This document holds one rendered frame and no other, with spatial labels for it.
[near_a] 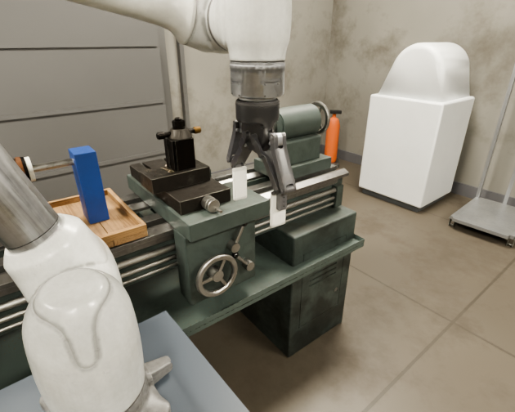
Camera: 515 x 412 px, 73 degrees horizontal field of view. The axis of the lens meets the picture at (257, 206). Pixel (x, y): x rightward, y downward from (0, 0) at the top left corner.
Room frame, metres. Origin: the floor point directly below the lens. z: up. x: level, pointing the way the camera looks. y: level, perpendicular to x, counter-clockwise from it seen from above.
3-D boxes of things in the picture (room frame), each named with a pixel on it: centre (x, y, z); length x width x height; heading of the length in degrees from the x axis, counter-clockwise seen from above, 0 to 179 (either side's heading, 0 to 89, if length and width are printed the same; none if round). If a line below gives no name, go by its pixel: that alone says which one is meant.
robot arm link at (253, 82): (0.61, 0.00, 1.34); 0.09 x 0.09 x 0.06
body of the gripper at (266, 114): (0.61, 0.00, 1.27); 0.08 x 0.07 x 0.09; 32
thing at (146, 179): (1.10, 0.27, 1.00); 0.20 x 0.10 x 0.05; 127
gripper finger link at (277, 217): (0.56, -0.04, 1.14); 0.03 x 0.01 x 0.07; 122
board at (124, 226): (0.97, 0.56, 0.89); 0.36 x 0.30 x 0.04; 37
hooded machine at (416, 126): (3.21, -1.44, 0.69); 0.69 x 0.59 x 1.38; 39
